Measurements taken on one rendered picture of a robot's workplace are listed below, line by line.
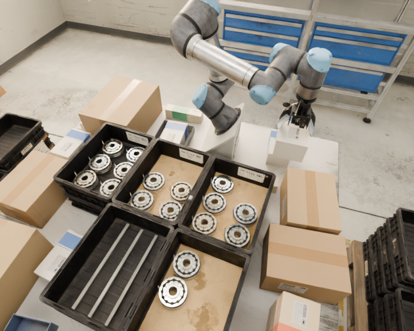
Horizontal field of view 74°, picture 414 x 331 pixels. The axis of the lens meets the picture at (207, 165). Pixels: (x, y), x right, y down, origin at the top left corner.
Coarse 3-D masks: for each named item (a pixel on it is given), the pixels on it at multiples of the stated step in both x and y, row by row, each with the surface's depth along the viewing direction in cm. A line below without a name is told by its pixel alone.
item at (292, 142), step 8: (280, 128) 111; (288, 128) 111; (296, 128) 111; (304, 128) 111; (280, 136) 108; (288, 136) 108; (296, 136) 108; (304, 136) 108; (280, 144) 108; (288, 144) 106; (296, 144) 105; (304, 144) 105; (280, 152) 111; (288, 152) 109; (296, 152) 108; (304, 152) 107; (296, 160) 111
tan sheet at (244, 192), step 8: (240, 184) 131; (248, 184) 131; (208, 192) 127; (232, 192) 128; (240, 192) 128; (248, 192) 128; (256, 192) 128; (264, 192) 128; (232, 200) 125; (240, 200) 125; (248, 200) 125; (256, 200) 125; (264, 200) 125; (200, 208) 122; (232, 208) 122; (256, 208) 122; (216, 216) 120; (224, 216) 120; (232, 216) 120; (224, 224) 117; (232, 224) 117; (256, 224) 117; (216, 232) 115; (224, 232) 115; (248, 248) 110
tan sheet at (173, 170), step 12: (168, 156) 141; (156, 168) 136; (168, 168) 136; (180, 168) 136; (192, 168) 136; (168, 180) 132; (180, 180) 132; (192, 180) 132; (168, 192) 127; (156, 204) 123
